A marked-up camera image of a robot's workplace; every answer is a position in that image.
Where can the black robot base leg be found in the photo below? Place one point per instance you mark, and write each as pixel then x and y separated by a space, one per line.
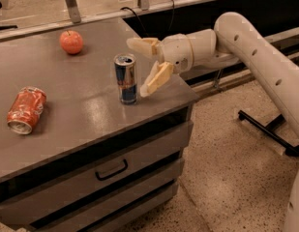
pixel 269 130

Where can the red apple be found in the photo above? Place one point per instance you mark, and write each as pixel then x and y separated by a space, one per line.
pixel 71 41

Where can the crushed red soda can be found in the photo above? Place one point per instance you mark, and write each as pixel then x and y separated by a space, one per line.
pixel 26 110

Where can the black drawer handle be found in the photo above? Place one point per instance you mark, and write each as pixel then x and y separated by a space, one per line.
pixel 120 167

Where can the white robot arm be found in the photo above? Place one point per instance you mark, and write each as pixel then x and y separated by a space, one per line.
pixel 246 176

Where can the silver blue redbull can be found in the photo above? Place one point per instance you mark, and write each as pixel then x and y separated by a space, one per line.
pixel 125 69

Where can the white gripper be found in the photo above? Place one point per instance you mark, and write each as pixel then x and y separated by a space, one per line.
pixel 175 52

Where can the grey drawer cabinet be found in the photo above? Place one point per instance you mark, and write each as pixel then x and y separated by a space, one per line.
pixel 47 177

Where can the grey metal post left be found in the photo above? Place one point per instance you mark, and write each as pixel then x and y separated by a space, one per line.
pixel 73 11

